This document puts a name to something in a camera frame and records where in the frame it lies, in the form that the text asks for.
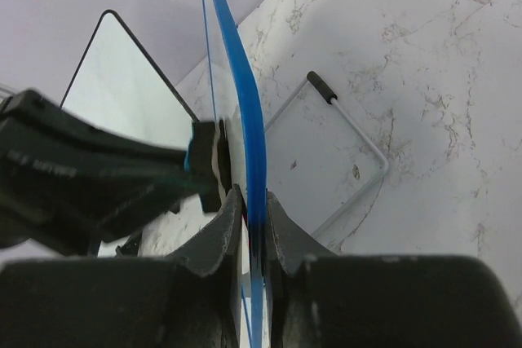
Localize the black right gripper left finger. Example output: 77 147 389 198
165 184 243 347

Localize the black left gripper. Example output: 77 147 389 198
1 89 216 255

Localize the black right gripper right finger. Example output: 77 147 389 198
264 192 335 347

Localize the blue framed small whiteboard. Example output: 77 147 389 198
202 0 268 347

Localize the black framed large whiteboard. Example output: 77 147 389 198
61 10 197 148

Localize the white wire board stand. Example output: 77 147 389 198
264 71 389 239

